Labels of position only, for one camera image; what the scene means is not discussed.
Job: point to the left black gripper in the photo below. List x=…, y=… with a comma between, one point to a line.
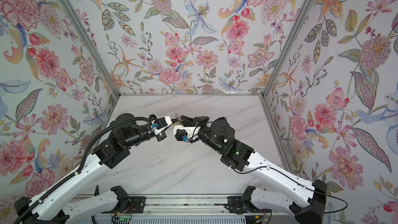
x=160, y=136

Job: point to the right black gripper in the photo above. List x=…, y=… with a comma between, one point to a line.
x=186, y=122

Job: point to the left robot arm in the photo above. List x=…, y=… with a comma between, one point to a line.
x=106, y=150

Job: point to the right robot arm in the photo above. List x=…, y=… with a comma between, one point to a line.
x=300, y=198

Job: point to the left corner aluminium profile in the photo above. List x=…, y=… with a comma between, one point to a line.
x=87, y=42

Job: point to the corner aluminium profile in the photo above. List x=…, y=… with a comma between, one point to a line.
x=291, y=37
x=87, y=42

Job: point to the right corner aluminium profile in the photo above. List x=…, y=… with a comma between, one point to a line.
x=291, y=37

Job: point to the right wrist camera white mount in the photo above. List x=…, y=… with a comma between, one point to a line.
x=186, y=134

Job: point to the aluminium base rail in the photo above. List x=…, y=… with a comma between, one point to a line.
x=213, y=204

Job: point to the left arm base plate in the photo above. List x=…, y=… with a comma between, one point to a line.
x=135, y=205

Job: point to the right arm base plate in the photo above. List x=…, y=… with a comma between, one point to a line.
x=237, y=205

